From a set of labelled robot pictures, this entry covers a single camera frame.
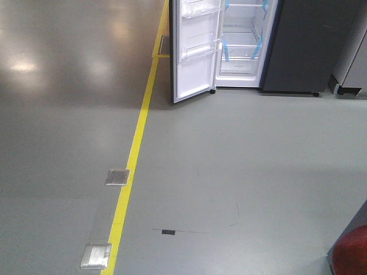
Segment metal floor plate far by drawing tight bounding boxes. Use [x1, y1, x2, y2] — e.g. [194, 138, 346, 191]
[105, 169, 130, 186]

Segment middle glass fridge shelf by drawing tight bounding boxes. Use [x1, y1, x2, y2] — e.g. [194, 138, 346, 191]
[224, 0, 268, 9]

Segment red yellow apple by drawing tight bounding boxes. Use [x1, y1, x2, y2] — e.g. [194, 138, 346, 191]
[332, 225, 366, 275]

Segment blue tape strip lower left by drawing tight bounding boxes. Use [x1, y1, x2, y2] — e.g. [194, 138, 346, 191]
[222, 39, 229, 62]

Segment blue tape strip lower right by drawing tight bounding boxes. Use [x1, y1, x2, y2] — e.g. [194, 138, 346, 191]
[251, 30, 263, 60]

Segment clear door bin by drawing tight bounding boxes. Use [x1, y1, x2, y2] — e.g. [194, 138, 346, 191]
[182, 39, 220, 61]
[181, 0, 221, 18]

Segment open fridge door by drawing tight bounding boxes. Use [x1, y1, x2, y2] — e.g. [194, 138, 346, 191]
[169, 1, 224, 104]

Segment metal floor plate near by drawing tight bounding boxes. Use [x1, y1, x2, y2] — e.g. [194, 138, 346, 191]
[80, 243, 112, 270]

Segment clear lower door bin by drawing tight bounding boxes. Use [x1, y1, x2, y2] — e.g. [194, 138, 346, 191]
[182, 39, 220, 61]

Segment lower glass fridge shelf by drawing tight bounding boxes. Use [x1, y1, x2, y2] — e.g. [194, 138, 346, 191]
[222, 31, 260, 58]

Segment black floor tape piece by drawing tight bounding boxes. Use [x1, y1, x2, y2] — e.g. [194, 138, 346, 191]
[161, 229, 175, 235]

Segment metal floor plate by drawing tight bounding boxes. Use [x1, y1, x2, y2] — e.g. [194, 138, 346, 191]
[105, 169, 130, 186]
[80, 243, 112, 270]

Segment clear crisper drawer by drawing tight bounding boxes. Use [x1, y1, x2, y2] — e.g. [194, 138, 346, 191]
[220, 57, 258, 75]

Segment glass fridge shelf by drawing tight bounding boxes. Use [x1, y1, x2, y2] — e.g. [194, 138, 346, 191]
[224, 0, 268, 9]
[222, 31, 260, 58]

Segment blue tape strip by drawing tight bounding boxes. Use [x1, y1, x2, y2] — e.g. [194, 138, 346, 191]
[251, 30, 263, 60]
[222, 39, 229, 62]

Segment clear middle door bin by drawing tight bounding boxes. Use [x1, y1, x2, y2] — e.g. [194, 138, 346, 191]
[181, 0, 221, 18]

